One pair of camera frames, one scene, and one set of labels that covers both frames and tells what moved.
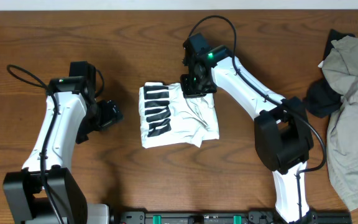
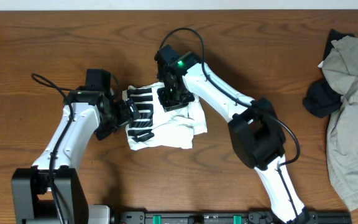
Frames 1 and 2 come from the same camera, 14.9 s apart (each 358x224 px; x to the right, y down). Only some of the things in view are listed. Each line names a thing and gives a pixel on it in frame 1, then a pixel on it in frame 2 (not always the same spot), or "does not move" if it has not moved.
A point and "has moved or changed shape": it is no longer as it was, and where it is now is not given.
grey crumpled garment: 350,67 does not move
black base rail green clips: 259,217 does not move
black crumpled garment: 320,99 does not move
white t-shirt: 167,118 has moved or changed shape
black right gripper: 188,93 → 168,105
